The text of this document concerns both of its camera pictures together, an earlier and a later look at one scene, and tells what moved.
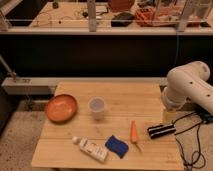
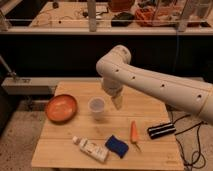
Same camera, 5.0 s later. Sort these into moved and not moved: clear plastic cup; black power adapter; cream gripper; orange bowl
Moved: cream gripper
Not moved: clear plastic cup; black power adapter; orange bowl
